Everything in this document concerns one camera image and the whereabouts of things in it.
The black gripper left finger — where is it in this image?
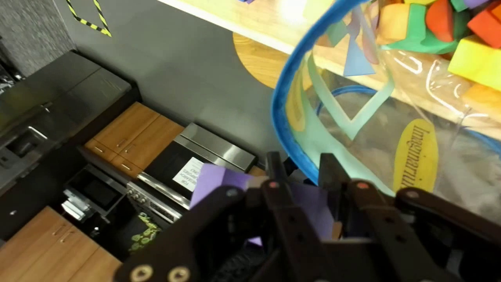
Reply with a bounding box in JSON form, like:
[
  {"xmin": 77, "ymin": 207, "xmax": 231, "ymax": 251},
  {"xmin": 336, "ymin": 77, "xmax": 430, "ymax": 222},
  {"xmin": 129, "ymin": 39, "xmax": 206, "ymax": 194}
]
[{"xmin": 115, "ymin": 150, "xmax": 326, "ymax": 282}]

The wooden cabinet door panel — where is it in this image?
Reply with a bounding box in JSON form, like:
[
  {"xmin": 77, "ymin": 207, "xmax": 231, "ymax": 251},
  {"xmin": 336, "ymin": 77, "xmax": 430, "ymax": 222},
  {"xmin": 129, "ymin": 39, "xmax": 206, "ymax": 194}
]
[
  {"xmin": 84, "ymin": 100, "xmax": 187, "ymax": 180},
  {"xmin": 0, "ymin": 205, "xmax": 124, "ymax": 282}
]

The clear plastic bag blue trim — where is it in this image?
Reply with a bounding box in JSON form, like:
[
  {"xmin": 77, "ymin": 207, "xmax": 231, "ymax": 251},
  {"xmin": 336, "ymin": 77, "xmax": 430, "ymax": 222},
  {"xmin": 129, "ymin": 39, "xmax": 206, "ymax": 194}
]
[{"xmin": 270, "ymin": 0, "xmax": 501, "ymax": 227}]

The dark grey cabinet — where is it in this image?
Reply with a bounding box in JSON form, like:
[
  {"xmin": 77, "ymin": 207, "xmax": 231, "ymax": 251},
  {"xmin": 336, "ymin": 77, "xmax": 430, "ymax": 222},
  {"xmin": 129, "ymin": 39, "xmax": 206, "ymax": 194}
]
[{"xmin": 0, "ymin": 48, "xmax": 142, "ymax": 197}]

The orange red foam block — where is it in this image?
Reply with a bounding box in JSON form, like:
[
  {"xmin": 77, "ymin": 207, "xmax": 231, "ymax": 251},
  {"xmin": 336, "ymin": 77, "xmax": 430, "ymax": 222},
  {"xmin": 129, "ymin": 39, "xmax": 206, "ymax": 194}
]
[{"xmin": 466, "ymin": 6, "xmax": 501, "ymax": 52}]

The red rounded foam block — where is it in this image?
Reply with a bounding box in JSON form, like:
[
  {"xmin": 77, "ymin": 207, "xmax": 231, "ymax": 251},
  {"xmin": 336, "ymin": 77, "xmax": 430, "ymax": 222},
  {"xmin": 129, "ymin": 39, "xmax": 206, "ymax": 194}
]
[{"xmin": 425, "ymin": 0, "xmax": 456, "ymax": 44}]

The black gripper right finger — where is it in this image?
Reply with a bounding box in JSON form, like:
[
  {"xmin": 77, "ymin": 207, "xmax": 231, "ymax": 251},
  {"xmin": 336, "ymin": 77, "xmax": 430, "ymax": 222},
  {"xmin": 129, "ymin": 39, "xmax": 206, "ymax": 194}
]
[{"xmin": 319, "ymin": 152, "xmax": 501, "ymax": 282}]

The stainless steel panel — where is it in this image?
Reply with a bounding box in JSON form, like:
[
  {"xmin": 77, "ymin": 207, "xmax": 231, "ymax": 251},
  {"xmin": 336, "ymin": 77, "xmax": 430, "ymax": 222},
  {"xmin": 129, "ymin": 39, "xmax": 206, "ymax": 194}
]
[{"xmin": 175, "ymin": 120, "xmax": 259, "ymax": 174}]

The chrome handle bar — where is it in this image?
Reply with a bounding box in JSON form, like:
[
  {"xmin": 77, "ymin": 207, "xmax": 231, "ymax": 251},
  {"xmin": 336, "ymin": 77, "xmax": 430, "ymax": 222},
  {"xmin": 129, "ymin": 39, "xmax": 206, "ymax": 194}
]
[{"xmin": 124, "ymin": 171, "xmax": 193, "ymax": 221}]

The green foam block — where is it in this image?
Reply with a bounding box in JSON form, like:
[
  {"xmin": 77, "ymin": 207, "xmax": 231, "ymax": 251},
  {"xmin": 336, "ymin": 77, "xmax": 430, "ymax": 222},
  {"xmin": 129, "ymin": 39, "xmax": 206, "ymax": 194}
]
[{"xmin": 387, "ymin": 1, "xmax": 464, "ymax": 56}]

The black appliance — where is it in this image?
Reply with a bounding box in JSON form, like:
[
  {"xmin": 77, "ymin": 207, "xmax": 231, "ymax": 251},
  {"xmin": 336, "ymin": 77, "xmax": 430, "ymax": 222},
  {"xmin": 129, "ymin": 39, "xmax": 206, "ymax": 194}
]
[{"xmin": 143, "ymin": 139, "xmax": 212, "ymax": 211}]

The yellow rectangular foam block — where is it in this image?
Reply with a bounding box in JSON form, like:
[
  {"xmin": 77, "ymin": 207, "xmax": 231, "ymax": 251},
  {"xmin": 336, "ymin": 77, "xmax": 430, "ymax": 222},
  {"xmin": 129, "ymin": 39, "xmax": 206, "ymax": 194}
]
[{"xmin": 447, "ymin": 34, "xmax": 501, "ymax": 94}]

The yellow black hazard tape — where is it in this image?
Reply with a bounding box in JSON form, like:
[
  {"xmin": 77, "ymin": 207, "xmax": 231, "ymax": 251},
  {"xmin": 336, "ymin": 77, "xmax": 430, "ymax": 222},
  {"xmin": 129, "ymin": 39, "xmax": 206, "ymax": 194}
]
[{"xmin": 65, "ymin": 0, "xmax": 115, "ymax": 39}]

